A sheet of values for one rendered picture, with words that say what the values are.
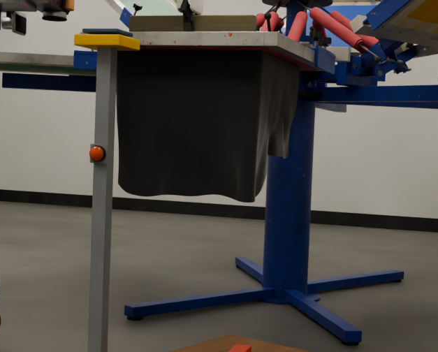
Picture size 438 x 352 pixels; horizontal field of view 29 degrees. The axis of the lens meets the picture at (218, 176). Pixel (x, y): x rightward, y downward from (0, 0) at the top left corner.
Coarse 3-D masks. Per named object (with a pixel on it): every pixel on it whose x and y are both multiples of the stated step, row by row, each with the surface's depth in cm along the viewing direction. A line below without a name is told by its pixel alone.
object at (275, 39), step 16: (80, 32) 240; (144, 32) 234; (160, 32) 232; (176, 32) 231; (192, 32) 229; (208, 32) 228; (224, 32) 226; (240, 32) 225; (256, 32) 224; (272, 32) 222; (272, 48) 228; (288, 48) 233; (304, 48) 252
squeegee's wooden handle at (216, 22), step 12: (132, 24) 247; (144, 24) 246; (156, 24) 245; (168, 24) 244; (180, 24) 242; (204, 24) 240; (216, 24) 239; (228, 24) 238; (240, 24) 237; (252, 24) 236
